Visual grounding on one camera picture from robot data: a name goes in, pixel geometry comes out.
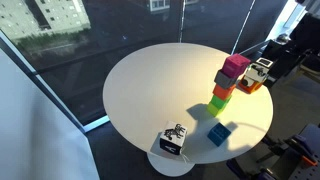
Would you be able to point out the pink block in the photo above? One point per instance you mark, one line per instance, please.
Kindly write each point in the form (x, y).
(235, 65)

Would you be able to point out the lime green block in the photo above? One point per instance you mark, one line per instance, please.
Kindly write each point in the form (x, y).
(214, 109)

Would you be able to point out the dark green block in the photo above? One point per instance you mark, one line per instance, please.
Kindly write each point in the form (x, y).
(220, 101)

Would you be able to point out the orange block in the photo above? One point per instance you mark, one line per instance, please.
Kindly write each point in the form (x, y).
(221, 91)

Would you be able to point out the gray block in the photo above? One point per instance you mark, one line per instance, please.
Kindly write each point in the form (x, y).
(223, 80)

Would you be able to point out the blue block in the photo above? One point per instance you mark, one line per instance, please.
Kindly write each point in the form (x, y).
(219, 134)

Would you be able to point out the navy white animal soft cube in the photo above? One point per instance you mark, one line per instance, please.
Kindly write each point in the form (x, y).
(173, 136)

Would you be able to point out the vertical window mullion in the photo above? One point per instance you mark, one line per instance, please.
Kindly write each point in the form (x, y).
(182, 20)

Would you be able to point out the white round table base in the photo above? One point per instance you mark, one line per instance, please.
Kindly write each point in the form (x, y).
(166, 167)

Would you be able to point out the white black square soft cube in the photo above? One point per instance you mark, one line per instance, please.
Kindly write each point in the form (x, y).
(258, 71)

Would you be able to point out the black chair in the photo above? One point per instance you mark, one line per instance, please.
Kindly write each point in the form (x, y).
(277, 57)

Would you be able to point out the shiny metal knob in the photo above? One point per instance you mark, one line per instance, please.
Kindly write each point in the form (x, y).
(283, 38)

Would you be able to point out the beige building outside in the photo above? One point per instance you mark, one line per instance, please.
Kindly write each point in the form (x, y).
(50, 15)

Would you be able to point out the purple orange clamp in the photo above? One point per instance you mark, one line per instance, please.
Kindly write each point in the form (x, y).
(301, 146)

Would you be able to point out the blue perforated metal stand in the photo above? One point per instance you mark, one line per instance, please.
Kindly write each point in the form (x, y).
(310, 156)

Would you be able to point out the dark diagonal window frame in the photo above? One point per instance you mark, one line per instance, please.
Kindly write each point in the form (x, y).
(43, 80)

